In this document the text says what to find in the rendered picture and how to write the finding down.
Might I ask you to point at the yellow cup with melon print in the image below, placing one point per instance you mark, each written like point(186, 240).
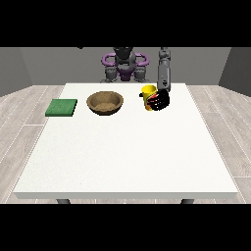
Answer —
point(147, 92)

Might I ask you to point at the green square pad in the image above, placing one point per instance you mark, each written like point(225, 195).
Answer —
point(61, 107)

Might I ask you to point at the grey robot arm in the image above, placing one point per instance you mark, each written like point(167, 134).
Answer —
point(163, 73)

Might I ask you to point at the dark table leg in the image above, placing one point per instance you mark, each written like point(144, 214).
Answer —
point(187, 201)
point(63, 201)

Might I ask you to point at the grey robot trunk purple rings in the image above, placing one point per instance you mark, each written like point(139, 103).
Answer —
point(124, 67)

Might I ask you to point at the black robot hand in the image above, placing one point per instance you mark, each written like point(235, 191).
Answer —
point(161, 99)

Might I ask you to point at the brown wooden bowl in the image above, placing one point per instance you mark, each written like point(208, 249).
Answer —
point(105, 102)

